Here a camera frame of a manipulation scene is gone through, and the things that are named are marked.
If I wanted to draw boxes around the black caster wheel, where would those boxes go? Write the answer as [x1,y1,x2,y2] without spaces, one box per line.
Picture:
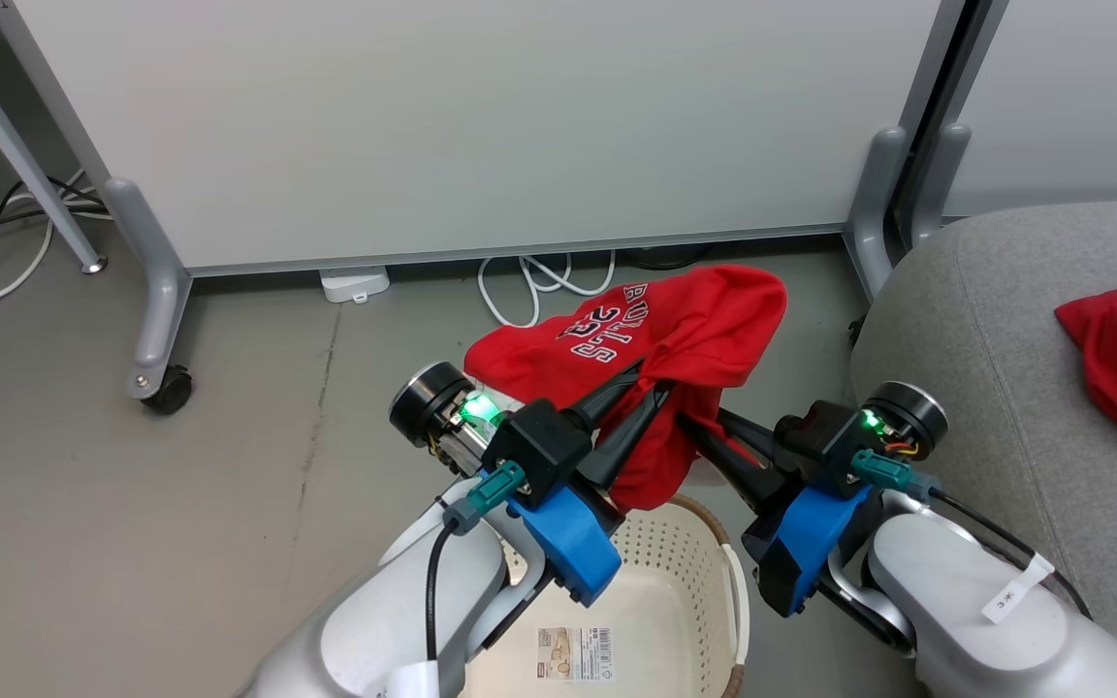
[140,364,195,417]

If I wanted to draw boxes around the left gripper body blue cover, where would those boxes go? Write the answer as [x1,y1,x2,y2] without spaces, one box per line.
[389,361,624,609]

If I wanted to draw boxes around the narrow white partition panel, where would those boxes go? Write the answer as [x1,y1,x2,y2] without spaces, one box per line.
[941,0,1117,220]

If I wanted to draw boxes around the arm black cable teal plug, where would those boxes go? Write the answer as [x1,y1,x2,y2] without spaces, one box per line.
[849,448,1095,621]
[423,460,530,665]

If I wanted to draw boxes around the white power adapter box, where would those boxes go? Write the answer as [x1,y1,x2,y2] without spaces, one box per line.
[318,266,393,305]

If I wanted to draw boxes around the white coiled cable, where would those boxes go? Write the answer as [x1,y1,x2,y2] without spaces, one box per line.
[476,249,618,330]

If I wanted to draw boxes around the right arm black cable teal plug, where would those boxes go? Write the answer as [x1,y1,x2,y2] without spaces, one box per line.
[849,448,1095,621]

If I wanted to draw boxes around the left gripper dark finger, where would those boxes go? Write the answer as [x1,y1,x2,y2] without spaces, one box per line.
[566,359,649,434]
[578,382,674,488]

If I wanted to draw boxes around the wide white partition panel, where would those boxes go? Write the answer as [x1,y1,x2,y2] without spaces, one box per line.
[0,0,967,279]

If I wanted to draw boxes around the red hoodie white lettering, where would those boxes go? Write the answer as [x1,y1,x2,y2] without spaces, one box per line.
[463,263,790,514]

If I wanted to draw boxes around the grey fabric sofa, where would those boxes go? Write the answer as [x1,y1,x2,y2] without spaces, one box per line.
[849,200,1117,684]

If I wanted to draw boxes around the grey partition foot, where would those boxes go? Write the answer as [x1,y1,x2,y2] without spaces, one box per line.
[843,125,910,302]
[101,176,194,401]
[910,120,973,250]

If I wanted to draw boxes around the cream perforated laundry basket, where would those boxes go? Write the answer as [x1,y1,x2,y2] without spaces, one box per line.
[457,492,751,698]

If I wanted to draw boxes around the white floor cable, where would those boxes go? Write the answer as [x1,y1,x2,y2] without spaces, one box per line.
[0,173,115,309]

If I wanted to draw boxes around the left arm black cable teal plug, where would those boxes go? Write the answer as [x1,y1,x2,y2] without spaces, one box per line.
[423,460,530,665]

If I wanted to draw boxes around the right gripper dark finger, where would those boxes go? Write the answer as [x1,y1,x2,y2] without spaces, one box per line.
[679,415,789,517]
[718,408,799,473]

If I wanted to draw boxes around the grey metal table leg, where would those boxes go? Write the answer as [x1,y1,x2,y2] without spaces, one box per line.
[0,12,109,275]

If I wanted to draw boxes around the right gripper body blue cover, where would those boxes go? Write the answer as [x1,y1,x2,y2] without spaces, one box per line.
[742,380,950,619]

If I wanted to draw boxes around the red garment white stripes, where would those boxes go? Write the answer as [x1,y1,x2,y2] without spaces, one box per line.
[1054,287,1117,447]

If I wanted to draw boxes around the paper label sticker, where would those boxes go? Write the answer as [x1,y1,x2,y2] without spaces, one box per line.
[536,625,615,682]

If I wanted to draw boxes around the black cable under partition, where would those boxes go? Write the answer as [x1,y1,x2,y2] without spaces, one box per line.
[620,243,717,271]

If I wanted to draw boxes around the white cable tag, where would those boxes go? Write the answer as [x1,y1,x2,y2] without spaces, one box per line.
[982,552,1057,624]

